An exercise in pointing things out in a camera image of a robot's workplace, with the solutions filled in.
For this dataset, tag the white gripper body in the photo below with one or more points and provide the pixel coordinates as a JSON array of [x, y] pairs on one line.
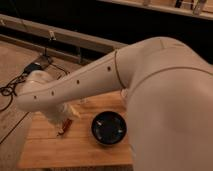
[[59, 114]]

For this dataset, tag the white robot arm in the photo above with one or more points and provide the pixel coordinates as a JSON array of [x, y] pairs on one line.
[[169, 102]]

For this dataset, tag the wooden table board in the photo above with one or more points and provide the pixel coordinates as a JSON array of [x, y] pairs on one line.
[[77, 147]]

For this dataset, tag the black round bowl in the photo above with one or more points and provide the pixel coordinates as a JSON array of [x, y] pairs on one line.
[[108, 128]]

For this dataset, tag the black power adapter box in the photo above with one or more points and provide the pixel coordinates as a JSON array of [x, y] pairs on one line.
[[40, 63]]

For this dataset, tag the long metal rail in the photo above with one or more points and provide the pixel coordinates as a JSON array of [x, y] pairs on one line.
[[61, 35]]

